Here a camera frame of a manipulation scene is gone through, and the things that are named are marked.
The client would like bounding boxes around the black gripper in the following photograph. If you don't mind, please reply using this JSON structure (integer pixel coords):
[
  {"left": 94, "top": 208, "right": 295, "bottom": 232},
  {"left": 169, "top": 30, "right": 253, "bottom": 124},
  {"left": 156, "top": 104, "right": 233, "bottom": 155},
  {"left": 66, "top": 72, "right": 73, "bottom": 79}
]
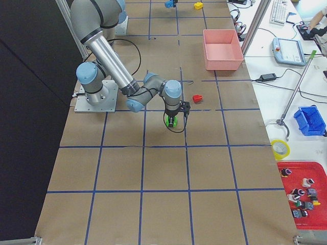
[{"left": 165, "top": 104, "right": 180, "bottom": 123}]

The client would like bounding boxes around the green toy block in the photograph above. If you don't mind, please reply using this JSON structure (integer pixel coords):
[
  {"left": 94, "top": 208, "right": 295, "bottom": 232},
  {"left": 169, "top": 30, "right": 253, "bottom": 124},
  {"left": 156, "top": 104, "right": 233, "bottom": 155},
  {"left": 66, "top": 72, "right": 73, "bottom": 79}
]
[{"left": 165, "top": 115, "right": 178, "bottom": 128}]

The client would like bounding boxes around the blue toy block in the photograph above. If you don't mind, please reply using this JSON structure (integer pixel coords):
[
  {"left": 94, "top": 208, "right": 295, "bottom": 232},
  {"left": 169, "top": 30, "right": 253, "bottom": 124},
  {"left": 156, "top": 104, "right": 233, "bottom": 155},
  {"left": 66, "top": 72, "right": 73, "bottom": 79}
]
[{"left": 165, "top": 0, "right": 178, "bottom": 8}]

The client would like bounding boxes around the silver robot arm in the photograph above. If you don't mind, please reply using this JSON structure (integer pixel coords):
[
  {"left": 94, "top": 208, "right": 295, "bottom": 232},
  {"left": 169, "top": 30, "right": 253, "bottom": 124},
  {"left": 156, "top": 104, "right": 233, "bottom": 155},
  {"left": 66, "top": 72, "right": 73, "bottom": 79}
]
[{"left": 71, "top": 1, "right": 190, "bottom": 127}]

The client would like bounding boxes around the pink plastic box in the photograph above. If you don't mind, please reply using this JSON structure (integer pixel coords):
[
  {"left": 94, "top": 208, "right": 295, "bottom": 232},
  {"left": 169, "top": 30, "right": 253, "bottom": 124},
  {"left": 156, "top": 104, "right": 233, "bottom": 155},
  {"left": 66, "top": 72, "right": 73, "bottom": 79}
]
[{"left": 203, "top": 29, "right": 243, "bottom": 71}]

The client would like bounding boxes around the red toy block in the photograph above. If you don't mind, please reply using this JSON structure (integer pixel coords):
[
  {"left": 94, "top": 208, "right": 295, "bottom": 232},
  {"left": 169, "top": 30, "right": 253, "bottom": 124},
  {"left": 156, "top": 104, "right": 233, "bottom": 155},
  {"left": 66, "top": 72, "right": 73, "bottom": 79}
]
[{"left": 192, "top": 94, "right": 203, "bottom": 104}]

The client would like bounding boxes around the black power adapter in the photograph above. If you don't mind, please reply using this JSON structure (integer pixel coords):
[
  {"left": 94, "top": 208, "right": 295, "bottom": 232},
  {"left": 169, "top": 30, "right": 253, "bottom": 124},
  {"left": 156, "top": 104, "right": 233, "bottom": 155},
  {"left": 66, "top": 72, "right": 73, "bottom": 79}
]
[{"left": 259, "top": 73, "right": 277, "bottom": 82}]

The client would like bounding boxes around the reacher grabber tool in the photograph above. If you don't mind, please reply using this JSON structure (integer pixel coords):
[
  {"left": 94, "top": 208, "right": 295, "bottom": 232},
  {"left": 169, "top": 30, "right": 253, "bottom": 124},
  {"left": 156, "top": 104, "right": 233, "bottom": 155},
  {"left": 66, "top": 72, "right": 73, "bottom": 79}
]
[{"left": 265, "top": 50, "right": 317, "bottom": 142}]

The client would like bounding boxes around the yellow toy block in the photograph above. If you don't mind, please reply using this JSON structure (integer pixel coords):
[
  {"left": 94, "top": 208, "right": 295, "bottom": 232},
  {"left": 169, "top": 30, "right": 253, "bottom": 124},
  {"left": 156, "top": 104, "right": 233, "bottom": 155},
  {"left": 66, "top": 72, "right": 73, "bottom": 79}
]
[{"left": 194, "top": 2, "right": 203, "bottom": 10}]

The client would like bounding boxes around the yellow tape roll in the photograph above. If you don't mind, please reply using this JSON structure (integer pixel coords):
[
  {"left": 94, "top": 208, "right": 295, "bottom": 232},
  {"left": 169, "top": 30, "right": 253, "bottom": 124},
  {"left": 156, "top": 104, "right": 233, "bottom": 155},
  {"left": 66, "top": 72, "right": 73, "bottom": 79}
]
[{"left": 271, "top": 139, "right": 290, "bottom": 160}]

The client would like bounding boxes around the teach pendant tablet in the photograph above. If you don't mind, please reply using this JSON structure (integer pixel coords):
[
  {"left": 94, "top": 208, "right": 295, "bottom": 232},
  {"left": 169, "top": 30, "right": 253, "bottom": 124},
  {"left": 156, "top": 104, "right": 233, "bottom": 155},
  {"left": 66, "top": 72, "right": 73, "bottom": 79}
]
[{"left": 272, "top": 37, "right": 306, "bottom": 66}]

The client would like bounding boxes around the blue storage bin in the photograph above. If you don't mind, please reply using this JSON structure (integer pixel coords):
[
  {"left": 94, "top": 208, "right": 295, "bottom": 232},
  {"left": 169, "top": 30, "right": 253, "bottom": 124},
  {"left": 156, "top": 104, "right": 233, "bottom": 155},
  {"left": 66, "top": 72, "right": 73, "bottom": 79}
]
[{"left": 293, "top": 105, "right": 326, "bottom": 137}]

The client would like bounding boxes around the white keyboard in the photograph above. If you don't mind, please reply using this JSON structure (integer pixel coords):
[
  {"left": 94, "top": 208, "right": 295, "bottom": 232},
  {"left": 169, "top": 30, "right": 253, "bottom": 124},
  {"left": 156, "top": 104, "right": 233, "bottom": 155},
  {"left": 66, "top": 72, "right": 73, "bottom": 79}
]
[{"left": 269, "top": 0, "right": 287, "bottom": 26}]

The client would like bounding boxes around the red tray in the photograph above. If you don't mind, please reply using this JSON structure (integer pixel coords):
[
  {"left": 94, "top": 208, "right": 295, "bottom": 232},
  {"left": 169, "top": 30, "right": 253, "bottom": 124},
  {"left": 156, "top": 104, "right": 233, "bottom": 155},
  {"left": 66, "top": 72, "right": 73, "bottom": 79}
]
[{"left": 277, "top": 161, "right": 326, "bottom": 230}]

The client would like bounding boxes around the black wrist camera, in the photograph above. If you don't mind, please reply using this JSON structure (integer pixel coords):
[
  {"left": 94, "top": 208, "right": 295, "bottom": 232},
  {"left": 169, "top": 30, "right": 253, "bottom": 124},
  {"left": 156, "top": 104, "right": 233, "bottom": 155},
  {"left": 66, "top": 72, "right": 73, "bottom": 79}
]
[{"left": 179, "top": 101, "right": 191, "bottom": 118}]

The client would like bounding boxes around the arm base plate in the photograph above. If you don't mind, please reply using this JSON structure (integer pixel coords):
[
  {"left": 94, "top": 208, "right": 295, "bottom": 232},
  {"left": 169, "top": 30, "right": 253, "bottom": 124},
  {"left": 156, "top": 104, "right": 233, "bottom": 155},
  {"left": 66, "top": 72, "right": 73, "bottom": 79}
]
[
  {"left": 114, "top": 16, "right": 129, "bottom": 36},
  {"left": 74, "top": 80, "right": 119, "bottom": 113}
]

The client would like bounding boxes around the aluminium frame post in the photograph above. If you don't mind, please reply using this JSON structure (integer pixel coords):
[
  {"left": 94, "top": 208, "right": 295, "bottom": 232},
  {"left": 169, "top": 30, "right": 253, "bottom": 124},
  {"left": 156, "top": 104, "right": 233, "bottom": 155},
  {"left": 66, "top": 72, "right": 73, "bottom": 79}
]
[{"left": 241, "top": 0, "right": 271, "bottom": 57}]

